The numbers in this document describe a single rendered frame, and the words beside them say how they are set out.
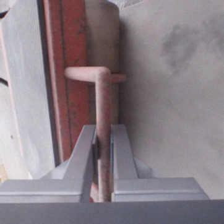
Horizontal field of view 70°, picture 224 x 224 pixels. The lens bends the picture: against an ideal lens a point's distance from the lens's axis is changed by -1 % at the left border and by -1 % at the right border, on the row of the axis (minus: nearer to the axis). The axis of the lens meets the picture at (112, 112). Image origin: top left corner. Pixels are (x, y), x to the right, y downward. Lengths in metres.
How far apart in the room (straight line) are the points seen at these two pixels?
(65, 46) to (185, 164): 0.20
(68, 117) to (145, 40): 0.14
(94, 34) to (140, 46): 0.07
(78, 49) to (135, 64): 0.10
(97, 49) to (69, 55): 0.05
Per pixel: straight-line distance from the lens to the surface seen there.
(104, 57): 0.22
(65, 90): 0.17
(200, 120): 0.21
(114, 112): 0.24
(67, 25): 0.18
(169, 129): 0.23
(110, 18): 0.23
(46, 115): 0.19
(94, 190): 0.18
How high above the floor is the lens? 0.20
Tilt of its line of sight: 39 degrees down
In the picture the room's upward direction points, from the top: 103 degrees counter-clockwise
